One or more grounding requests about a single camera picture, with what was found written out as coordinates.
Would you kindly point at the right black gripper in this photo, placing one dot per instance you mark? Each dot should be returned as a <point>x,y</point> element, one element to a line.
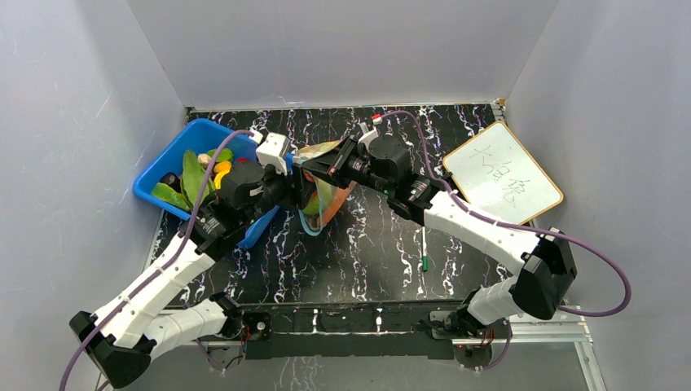
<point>328,164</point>

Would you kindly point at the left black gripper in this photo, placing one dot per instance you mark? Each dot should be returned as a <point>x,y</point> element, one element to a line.
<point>291,198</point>

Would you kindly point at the orange papaya slice toy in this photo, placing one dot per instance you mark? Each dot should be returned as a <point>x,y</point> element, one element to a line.
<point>338,198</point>

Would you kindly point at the clear zip top bag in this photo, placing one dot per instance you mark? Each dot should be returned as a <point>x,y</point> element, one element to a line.
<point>311,215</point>

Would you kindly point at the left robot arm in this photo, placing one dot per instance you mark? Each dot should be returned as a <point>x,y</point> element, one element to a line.
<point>123,337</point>

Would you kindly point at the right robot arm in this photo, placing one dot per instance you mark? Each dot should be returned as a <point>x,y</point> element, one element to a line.
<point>541,265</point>

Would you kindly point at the blue plastic bin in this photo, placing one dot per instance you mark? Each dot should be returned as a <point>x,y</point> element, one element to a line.
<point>200,136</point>

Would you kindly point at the green capped white marker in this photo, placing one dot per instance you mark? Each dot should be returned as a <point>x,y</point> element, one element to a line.
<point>424,254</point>

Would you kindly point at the white dry erase board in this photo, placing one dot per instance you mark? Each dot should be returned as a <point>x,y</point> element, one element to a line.
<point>496,173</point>

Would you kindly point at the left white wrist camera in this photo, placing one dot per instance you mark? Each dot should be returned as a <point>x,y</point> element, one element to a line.
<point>271,152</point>

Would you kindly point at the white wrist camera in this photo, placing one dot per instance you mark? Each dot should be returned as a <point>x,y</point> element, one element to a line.
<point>369,130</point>
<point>271,152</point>

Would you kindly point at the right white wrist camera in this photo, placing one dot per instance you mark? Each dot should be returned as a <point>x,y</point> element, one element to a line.
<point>369,130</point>

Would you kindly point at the aluminium frame rail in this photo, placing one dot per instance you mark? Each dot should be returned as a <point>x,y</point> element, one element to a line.
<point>389,329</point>

